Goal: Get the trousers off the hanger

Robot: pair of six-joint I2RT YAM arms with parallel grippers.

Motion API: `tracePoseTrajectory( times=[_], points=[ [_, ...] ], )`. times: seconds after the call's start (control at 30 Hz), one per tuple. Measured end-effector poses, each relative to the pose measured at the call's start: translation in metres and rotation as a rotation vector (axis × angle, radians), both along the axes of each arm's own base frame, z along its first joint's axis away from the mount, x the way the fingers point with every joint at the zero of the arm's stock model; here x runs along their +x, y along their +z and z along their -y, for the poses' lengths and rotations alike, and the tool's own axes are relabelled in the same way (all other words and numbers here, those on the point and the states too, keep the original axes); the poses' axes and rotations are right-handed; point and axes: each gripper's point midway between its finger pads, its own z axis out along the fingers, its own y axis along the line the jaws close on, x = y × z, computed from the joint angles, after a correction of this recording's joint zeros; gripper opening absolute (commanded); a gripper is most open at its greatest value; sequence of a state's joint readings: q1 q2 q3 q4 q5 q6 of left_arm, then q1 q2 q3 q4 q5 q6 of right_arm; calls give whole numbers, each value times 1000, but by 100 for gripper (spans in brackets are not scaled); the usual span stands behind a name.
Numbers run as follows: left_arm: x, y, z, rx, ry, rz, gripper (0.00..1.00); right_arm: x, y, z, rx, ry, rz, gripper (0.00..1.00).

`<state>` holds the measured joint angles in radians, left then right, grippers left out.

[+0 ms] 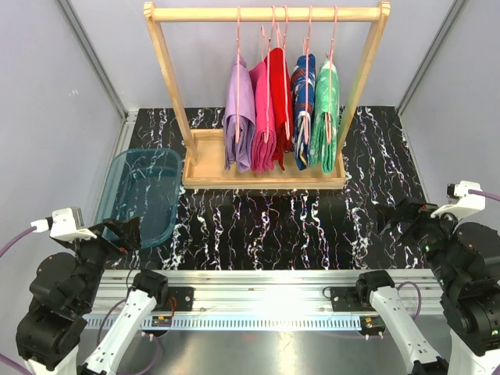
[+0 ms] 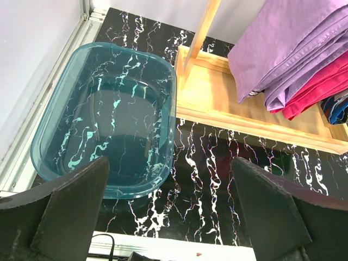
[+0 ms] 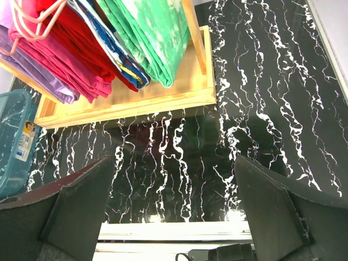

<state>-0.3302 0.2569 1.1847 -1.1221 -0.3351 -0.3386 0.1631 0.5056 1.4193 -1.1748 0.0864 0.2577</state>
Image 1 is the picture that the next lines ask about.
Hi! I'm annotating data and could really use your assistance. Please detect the green white trousers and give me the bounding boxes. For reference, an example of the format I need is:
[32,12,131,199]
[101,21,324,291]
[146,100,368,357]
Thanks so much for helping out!
[309,59,340,174]

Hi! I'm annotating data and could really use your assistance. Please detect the pink wire hanger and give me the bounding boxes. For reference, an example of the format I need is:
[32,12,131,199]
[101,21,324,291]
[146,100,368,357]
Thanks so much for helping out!
[325,6,338,144]

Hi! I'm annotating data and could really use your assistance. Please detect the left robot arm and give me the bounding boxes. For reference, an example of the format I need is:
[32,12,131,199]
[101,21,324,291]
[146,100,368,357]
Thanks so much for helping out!
[16,209,168,374]

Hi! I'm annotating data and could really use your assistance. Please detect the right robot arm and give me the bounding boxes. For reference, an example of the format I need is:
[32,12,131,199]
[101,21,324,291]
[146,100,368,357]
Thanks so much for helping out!
[355,198,499,374]

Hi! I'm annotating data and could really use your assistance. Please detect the pink folded trousers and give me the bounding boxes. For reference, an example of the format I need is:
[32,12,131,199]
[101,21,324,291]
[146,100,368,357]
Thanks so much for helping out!
[249,61,277,173]

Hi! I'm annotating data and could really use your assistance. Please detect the lilac folded trousers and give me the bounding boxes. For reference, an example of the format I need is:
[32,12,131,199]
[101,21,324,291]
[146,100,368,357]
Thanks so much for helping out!
[223,56,255,172]

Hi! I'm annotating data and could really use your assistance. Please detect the red folded trousers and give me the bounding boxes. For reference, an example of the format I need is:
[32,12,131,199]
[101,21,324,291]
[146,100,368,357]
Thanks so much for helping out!
[270,48,294,170]

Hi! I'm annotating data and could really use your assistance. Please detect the blue patterned folded trousers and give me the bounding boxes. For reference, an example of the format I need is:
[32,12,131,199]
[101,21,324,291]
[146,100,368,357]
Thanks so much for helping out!
[291,53,316,170]

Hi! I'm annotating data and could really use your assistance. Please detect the pink hanger with blue trousers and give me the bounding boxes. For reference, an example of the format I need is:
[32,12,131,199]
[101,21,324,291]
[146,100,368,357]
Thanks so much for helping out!
[302,6,313,145]

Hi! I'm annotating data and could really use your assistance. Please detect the pink hanger with red trousers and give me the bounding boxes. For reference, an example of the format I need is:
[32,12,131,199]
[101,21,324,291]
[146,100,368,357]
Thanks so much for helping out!
[261,5,291,143]

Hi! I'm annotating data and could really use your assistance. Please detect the pink hanger with lilac trousers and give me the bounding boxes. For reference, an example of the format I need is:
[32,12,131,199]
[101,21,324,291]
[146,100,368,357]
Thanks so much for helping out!
[235,6,241,145]

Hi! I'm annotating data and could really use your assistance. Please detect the transparent blue plastic bin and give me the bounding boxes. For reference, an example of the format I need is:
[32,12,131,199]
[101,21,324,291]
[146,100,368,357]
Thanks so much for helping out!
[95,148,182,249]

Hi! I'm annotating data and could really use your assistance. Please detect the black marble pattern mat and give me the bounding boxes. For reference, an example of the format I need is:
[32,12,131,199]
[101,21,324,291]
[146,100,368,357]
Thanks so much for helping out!
[108,106,424,270]

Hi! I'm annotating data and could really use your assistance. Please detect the wooden clothes rack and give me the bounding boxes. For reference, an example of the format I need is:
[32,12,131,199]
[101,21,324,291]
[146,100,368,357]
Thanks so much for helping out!
[144,2,391,190]

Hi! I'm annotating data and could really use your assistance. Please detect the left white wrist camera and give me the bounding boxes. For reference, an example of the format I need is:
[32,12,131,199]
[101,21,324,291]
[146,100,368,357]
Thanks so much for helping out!
[50,207,97,242]

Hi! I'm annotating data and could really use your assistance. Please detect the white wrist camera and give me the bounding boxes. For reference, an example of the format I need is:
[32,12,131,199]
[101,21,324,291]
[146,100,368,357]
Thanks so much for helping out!
[430,180,486,220]
[50,207,97,242]

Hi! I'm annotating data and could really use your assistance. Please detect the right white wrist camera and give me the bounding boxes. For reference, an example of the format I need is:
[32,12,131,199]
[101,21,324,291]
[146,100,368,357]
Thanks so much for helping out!
[430,180,486,220]

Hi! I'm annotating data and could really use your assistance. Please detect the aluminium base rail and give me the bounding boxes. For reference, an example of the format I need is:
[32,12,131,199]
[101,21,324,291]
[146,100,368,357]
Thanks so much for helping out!
[85,270,442,330]

